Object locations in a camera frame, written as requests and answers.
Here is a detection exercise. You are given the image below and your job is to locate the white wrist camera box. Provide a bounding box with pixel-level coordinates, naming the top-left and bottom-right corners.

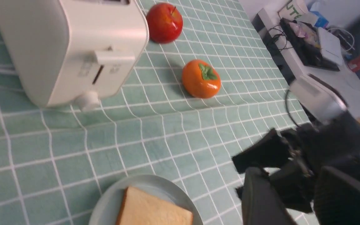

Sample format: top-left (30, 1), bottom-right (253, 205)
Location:
top-left (289, 74), bottom-right (348, 124)

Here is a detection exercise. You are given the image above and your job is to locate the toast slice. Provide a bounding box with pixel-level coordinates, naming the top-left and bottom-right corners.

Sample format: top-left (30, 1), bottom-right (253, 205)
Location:
top-left (116, 187), bottom-right (194, 225)

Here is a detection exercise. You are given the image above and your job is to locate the red apple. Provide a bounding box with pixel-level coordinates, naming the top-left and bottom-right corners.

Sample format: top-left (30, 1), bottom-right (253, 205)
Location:
top-left (146, 2), bottom-right (184, 44)

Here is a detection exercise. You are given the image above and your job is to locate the orange persimmon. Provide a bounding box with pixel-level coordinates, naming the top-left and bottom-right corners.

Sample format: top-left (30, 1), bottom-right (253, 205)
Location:
top-left (182, 59), bottom-right (221, 99)

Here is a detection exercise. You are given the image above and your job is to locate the grey plate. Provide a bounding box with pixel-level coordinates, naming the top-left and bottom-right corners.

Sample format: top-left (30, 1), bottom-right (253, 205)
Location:
top-left (88, 174), bottom-right (204, 225)

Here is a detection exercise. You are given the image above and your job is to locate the white box on desk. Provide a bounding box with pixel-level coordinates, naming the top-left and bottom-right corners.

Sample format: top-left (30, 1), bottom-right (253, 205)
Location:
top-left (317, 27), bottom-right (344, 66)

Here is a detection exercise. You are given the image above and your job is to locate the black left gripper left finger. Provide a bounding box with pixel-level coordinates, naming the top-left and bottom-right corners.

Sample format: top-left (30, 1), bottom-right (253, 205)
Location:
top-left (241, 167), bottom-right (296, 225)

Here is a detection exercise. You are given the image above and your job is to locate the black laptop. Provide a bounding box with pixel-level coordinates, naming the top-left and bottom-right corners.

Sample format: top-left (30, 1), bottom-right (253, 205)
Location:
top-left (279, 18), bottom-right (340, 72)

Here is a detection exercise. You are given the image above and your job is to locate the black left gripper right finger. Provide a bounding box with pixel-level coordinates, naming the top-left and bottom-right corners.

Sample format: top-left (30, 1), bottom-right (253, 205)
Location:
top-left (313, 166), bottom-right (360, 225)

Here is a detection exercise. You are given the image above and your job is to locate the white side desk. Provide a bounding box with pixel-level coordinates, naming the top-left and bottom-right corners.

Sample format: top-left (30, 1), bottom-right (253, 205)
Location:
top-left (252, 6), bottom-right (360, 119)

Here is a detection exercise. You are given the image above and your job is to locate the paper cup green lettering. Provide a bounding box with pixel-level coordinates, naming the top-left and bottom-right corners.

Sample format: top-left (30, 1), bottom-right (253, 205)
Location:
top-left (278, 0), bottom-right (309, 21)

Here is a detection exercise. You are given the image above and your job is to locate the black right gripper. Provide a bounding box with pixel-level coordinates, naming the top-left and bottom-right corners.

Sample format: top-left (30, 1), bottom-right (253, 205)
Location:
top-left (232, 112), bottom-right (360, 213)

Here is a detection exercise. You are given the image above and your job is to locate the white toaster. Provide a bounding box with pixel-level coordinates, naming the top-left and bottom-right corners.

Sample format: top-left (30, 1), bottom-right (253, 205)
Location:
top-left (0, 0), bottom-right (149, 111)

